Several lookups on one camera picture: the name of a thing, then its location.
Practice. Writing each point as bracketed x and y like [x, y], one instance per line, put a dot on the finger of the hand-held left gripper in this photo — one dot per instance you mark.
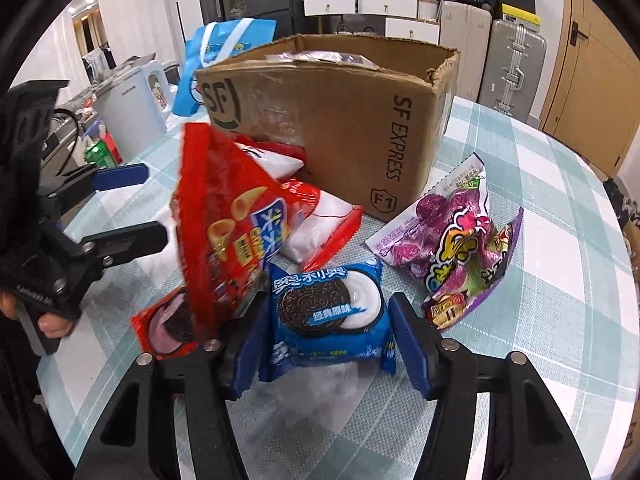
[120, 176]
[130, 245]

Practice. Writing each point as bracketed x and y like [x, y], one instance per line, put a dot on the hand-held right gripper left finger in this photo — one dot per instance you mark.
[247, 355]

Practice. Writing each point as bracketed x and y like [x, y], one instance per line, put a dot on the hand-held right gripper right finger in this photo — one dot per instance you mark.
[410, 345]

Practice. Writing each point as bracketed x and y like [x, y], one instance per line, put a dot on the red cookie packet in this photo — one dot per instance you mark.
[165, 327]

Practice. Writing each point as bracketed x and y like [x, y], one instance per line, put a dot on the blue cookie packet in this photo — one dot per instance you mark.
[325, 310]

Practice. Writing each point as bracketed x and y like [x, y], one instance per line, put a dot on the red chip bag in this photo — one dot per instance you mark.
[225, 220]

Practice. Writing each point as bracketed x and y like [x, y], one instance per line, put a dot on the purple grape candy bag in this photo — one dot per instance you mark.
[450, 240]

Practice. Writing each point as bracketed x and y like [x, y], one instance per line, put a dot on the white red-edged snack packet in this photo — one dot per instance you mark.
[325, 230]

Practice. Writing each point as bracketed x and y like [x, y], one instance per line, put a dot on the white snack packet black lettering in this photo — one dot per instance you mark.
[277, 162]

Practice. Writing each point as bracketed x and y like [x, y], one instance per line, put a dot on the brown cardboard box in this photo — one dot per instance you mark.
[340, 125]

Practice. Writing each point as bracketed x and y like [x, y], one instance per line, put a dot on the person's left hand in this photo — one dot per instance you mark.
[55, 326]

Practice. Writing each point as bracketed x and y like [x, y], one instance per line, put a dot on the white electric kettle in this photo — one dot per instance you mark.
[132, 110]

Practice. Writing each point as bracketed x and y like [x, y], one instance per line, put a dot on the blue cartoon tote bag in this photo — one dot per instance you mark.
[220, 40]

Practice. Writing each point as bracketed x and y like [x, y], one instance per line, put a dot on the silver suitcase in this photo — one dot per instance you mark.
[512, 65]

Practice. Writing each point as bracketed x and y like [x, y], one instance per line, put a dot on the beige suitcase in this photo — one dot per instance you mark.
[465, 50]

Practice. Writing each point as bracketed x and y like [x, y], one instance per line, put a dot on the white drawer dresser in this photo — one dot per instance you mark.
[385, 10]

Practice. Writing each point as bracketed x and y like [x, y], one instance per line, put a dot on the wooden door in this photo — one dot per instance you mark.
[595, 85]

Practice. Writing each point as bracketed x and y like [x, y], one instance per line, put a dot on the yellow black shoe box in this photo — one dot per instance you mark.
[520, 15]

